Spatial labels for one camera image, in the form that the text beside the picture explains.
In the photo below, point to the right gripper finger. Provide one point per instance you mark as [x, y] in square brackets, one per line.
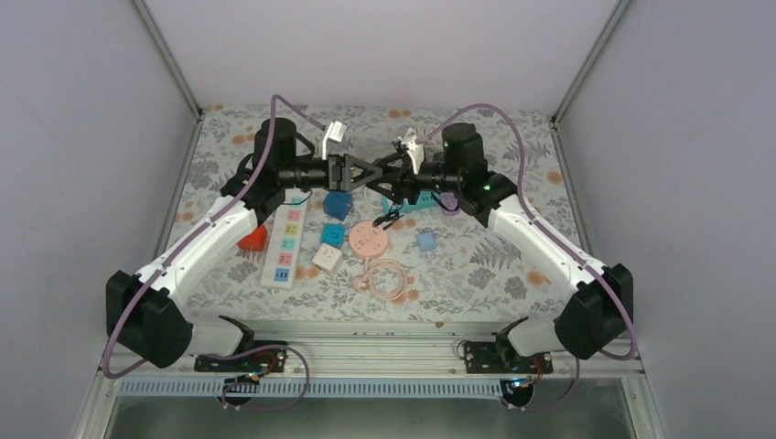
[392, 190]
[391, 165]

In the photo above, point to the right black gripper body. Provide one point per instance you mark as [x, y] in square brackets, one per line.
[404, 178]

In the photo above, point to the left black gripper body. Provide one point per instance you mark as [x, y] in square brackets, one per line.
[333, 184]

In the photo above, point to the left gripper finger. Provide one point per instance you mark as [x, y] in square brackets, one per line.
[356, 168]
[351, 183]

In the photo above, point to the black power adapter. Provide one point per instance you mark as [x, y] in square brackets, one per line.
[387, 220]

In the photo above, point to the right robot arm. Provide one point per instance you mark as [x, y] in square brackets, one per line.
[598, 299]

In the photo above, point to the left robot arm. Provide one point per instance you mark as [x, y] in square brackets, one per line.
[147, 318]

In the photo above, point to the light blue plug adapter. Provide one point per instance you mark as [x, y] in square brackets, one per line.
[426, 241]

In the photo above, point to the dark blue cube socket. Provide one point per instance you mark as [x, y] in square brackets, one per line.
[337, 204]

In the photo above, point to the teal power strip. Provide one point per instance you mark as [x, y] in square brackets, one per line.
[425, 201]

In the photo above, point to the purple power strip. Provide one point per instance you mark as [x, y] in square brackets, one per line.
[448, 204]

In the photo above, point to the small cyan cube socket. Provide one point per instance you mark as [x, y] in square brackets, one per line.
[333, 234]

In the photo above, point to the pink round power socket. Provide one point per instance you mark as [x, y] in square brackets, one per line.
[368, 242]

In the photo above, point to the white pink cube socket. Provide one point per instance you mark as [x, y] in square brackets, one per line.
[328, 259]

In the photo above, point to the floral table mat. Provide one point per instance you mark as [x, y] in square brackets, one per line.
[433, 264]

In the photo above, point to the white multicolour power strip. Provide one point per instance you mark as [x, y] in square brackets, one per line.
[285, 238]

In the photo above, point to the red cube socket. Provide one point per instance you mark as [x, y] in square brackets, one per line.
[255, 241]

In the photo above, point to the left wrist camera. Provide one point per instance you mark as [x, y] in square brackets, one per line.
[333, 134]

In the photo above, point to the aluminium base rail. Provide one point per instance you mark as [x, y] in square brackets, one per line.
[364, 364]

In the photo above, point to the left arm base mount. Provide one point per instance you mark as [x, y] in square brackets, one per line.
[261, 359]

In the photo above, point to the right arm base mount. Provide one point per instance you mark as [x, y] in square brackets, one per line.
[489, 357]

